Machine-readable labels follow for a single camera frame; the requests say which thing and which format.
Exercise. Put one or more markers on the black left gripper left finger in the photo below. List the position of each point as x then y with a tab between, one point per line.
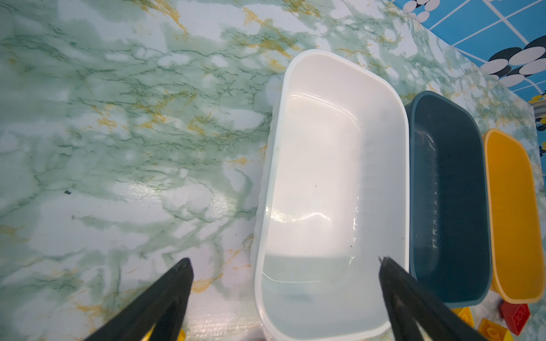
158	312

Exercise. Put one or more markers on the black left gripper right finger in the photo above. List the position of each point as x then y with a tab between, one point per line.
413	309

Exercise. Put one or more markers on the yellow tall lego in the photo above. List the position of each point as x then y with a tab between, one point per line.
493	331

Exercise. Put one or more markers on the small red lego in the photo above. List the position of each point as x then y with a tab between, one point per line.
516	316

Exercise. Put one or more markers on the yellow plastic bin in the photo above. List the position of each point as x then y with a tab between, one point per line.
516	242

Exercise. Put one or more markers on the dark teal plastic bin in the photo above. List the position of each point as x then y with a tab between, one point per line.
449	230

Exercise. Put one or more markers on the white plastic bin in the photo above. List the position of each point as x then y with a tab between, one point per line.
334	201

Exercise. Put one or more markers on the yellow round lego piece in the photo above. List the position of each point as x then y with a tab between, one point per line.
181	336

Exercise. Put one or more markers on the yellow lego centre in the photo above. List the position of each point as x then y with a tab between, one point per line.
465	315

